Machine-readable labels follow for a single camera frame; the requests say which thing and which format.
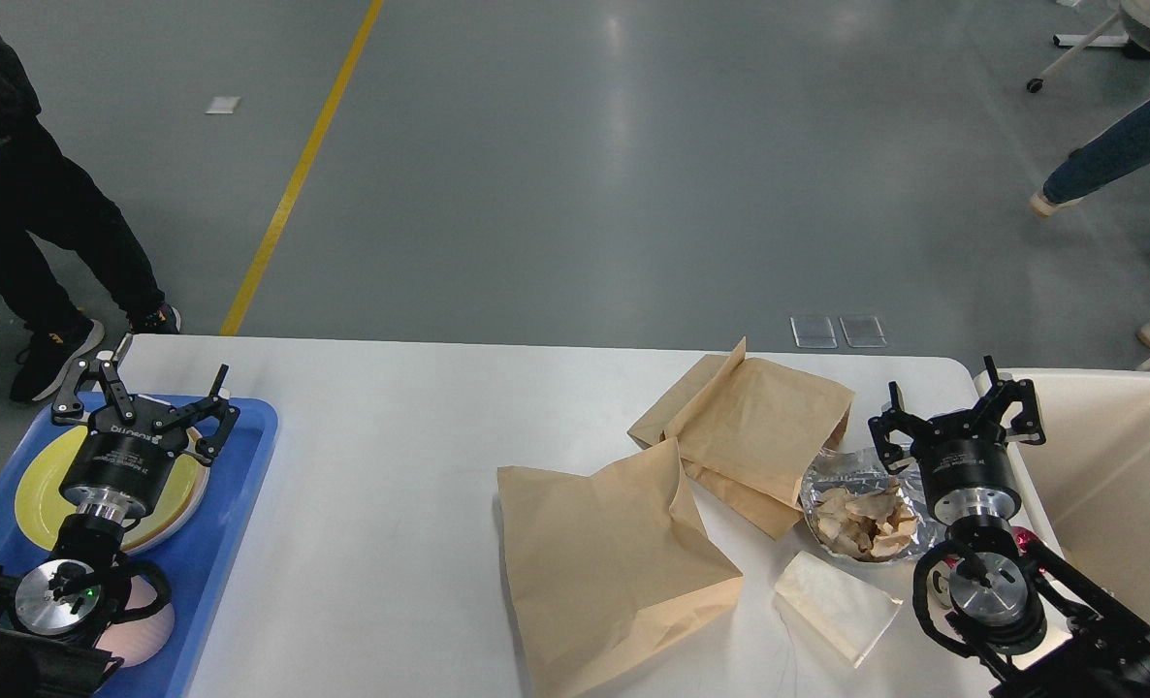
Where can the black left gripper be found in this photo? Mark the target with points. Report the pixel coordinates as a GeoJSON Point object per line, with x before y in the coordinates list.
{"type": "Point", "coordinates": [124, 465]}

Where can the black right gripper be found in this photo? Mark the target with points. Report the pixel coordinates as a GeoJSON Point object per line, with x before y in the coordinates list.
{"type": "Point", "coordinates": [968, 473]}

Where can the yellow plastic plate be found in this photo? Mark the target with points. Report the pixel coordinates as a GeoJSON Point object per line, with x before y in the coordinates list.
{"type": "Point", "coordinates": [40, 508]}

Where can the pink ribbed mug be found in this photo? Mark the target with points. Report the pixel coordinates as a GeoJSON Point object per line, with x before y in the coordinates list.
{"type": "Point", "coordinates": [143, 635]}

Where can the large brown paper bag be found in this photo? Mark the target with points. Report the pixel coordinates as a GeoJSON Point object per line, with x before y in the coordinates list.
{"type": "Point", "coordinates": [605, 571]}

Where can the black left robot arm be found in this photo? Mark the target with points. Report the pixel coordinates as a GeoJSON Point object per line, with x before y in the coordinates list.
{"type": "Point", "coordinates": [53, 617]}

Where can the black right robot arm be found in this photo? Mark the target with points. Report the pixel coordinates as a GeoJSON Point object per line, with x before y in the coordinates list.
{"type": "Point", "coordinates": [1034, 621]}

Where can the red object under arm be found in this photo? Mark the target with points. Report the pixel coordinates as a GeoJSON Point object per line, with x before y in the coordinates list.
{"type": "Point", "coordinates": [1026, 541]}

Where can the pink plate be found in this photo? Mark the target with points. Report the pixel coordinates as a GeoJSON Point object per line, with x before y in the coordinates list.
{"type": "Point", "coordinates": [180, 498]}

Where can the foil tray with crumpled paper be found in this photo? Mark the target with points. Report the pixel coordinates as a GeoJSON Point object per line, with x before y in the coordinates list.
{"type": "Point", "coordinates": [858, 511]}

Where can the clear floor plate right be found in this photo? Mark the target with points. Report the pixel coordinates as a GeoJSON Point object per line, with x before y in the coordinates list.
{"type": "Point", "coordinates": [863, 331]}

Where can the clear floor plate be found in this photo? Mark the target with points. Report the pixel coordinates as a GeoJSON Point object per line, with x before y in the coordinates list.
{"type": "Point", "coordinates": [863, 331]}
{"type": "Point", "coordinates": [813, 332]}

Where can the blue plastic tray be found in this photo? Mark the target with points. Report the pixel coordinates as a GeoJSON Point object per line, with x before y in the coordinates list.
{"type": "Point", "coordinates": [197, 559]}

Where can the beige plastic bin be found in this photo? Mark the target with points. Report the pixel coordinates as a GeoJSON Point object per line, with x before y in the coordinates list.
{"type": "Point", "coordinates": [1092, 475]}

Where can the clear floor plate left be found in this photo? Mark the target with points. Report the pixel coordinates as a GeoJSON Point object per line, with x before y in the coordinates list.
{"type": "Point", "coordinates": [813, 332]}

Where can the white paper napkin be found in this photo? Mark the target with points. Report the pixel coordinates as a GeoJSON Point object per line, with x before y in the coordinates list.
{"type": "Point", "coordinates": [851, 615]}

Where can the person in black clothes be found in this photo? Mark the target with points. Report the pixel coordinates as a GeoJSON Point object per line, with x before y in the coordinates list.
{"type": "Point", "coordinates": [45, 196]}

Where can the white chair base right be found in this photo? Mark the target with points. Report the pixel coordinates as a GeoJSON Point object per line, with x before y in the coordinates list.
{"type": "Point", "coordinates": [1127, 26]}

